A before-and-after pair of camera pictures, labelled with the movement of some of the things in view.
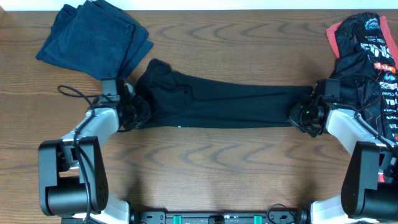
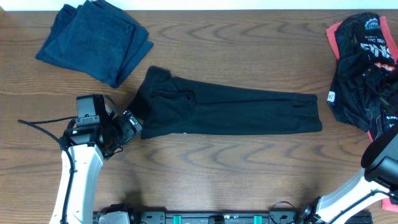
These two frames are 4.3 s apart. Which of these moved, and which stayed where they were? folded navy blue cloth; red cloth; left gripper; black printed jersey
Moved: left gripper
Stayed: folded navy blue cloth; red cloth; black printed jersey
